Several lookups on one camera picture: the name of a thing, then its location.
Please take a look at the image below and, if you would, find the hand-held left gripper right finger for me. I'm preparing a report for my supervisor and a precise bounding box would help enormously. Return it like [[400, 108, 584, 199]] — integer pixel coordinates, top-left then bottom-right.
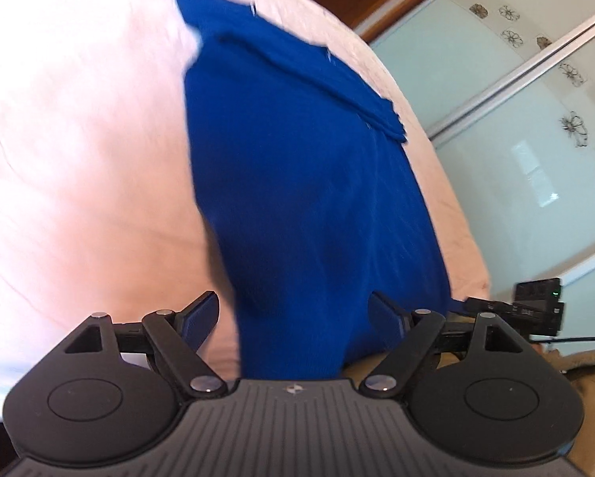
[[359, 291, 533, 399]]

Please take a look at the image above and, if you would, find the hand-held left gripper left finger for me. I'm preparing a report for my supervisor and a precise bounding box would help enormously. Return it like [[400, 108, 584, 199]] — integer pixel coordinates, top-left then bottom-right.
[[61, 289, 229, 399]]

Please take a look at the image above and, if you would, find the blue beaded knit sweater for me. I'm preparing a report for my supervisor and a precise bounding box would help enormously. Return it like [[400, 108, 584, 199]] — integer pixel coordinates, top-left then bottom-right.
[[172, 0, 452, 381]]

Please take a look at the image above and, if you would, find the frosted glass sliding wardrobe door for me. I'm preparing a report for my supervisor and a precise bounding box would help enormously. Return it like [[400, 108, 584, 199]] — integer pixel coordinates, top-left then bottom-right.
[[362, 0, 595, 304]]

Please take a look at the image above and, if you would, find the pink bed blanket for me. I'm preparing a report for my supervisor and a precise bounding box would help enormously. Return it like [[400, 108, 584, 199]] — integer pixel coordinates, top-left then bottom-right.
[[0, 0, 492, 423]]

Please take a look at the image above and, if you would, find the black cable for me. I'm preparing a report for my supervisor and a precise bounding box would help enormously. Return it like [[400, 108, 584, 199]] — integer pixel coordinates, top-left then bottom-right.
[[530, 334, 595, 345]]

